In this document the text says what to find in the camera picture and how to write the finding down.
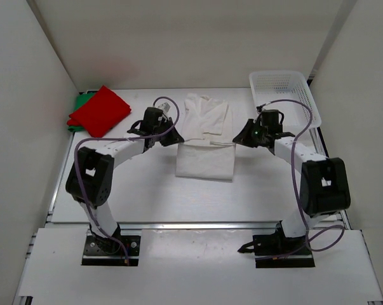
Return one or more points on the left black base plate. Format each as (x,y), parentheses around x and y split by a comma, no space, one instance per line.
(93,255)

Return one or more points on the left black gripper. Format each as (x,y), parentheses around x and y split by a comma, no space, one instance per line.
(174,138)

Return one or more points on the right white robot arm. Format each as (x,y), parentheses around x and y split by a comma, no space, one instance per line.
(319,184)

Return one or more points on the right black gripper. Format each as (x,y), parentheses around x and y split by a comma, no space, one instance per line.
(244,138)

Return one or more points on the red t shirt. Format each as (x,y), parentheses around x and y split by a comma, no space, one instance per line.
(100,113)

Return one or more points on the white plastic basket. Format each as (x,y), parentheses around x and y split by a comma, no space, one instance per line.
(290,88)

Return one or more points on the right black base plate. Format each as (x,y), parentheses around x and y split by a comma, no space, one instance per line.
(273,251)

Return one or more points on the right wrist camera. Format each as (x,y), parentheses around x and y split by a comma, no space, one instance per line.
(260,108)

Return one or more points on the green t shirt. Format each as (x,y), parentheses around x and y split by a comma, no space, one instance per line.
(73,125)

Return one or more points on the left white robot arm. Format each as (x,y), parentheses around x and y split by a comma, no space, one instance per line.
(90,178)

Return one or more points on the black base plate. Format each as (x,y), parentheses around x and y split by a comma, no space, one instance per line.
(93,255)
(273,251)

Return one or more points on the white t shirt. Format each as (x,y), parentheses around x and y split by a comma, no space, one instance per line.
(208,151)

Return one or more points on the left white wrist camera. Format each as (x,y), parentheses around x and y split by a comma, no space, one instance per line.
(165,107)

